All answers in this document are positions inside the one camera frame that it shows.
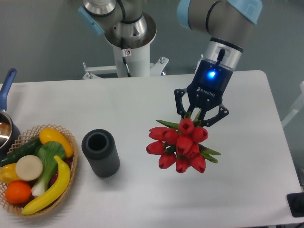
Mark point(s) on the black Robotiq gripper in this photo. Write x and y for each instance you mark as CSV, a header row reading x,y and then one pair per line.
x,y
205,92

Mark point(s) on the red tulip bouquet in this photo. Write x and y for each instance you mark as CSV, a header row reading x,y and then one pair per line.
x,y
179,144

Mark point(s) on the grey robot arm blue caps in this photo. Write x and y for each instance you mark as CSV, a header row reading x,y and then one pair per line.
x,y
130,31

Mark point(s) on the dark grey ribbed vase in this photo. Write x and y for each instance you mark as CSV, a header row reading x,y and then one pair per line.
x,y
99,148

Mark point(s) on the black device at table edge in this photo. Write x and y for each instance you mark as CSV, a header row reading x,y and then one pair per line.
x,y
296,204

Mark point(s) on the yellow banana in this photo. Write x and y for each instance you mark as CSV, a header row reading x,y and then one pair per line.
x,y
53,193

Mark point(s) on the yellow squash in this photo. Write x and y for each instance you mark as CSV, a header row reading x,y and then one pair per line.
x,y
53,135

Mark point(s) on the green bok choy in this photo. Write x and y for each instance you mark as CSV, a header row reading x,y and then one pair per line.
x,y
46,154

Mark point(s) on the woven wicker basket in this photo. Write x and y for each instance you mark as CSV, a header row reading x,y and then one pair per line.
x,y
27,136

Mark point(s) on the green cucumber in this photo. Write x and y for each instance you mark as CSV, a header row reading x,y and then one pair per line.
x,y
24,150

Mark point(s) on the beige round radish slice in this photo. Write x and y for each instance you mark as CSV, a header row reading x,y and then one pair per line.
x,y
29,168

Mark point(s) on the orange fruit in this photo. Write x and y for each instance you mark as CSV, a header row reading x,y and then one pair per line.
x,y
18,192

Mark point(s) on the yellow bell pepper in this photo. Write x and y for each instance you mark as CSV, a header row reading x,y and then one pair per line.
x,y
8,174

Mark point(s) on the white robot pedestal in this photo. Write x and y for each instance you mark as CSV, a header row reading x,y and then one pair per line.
x,y
129,62

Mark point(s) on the white chair frame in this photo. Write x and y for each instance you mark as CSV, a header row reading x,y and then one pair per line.
x,y
295,108

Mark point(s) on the blue handled steel pot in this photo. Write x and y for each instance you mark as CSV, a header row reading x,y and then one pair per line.
x,y
9,132

